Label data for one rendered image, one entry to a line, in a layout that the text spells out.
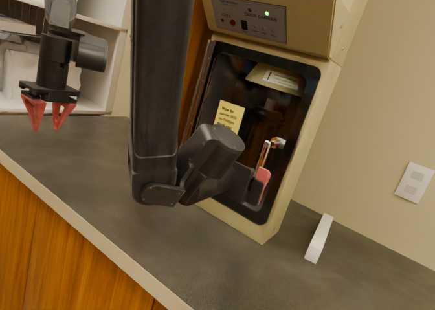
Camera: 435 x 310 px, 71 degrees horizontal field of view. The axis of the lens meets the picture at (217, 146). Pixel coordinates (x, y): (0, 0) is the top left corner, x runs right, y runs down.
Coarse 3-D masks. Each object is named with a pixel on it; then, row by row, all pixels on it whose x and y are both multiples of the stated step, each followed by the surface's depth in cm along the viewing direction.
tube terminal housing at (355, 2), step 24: (360, 0) 66; (264, 48) 74; (336, 48) 65; (336, 72) 72; (312, 120) 72; (288, 168) 73; (288, 192) 79; (216, 216) 85; (240, 216) 81; (264, 240) 78
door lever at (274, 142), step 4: (268, 140) 69; (272, 140) 73; (276, 140) 72; (264, 144) 68; (268, 144) 68; (272, 144) 70; (276, 144) 72; (264, 148) 69; (268, 148) 68; (264, 152) 69; (268, 152) 69; (260, 156) 69; (264, 156) 69; (260, 160) 69; (264, 160) 69; (260, 164) 69; (264, 164) 70; (256, 168) 70; (256, 172) 70
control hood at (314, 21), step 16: (208, 0) 71; (256, 0) 64; (272, 0) 61; (288, 0) 59; (304, 0) 57; (320, 0) 55; (336, 0) 54; (208, 16) 75; (288, 16) 62; (304, 16) 60; (320, 16) 58; (336, 16) 57; (224, 32) 76; (288, 32) 65; (304, 32) 62; (320, 32) 60; (336, 32) 61; (288, 48) 68; (304, 48) 65; (320, 48) 63
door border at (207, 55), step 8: (208, 48) 81; (208, 56) 81; (208, 64) 81; (200, 72) 82; (200, 80) 83; (200, 88) 83; (200, 96) 83; (192, 112) 85; (192, 120) 85; (184, 128) 86; (184, 136) 87
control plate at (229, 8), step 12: (216, 0) 70; (228, 0) 68; (240, 0) 66; (216, 12) 73; (228, 12) 71; (240, 12) 68; (252, 12) 66; (264, 12) 65; (276, 12) 63; (216, 24) 76; (228, 24) 73; (240, 24) 71; (252, 24) 69; (264, 24) 67; (276, 24) 65; (264, 36) 69; (276, 36) 67
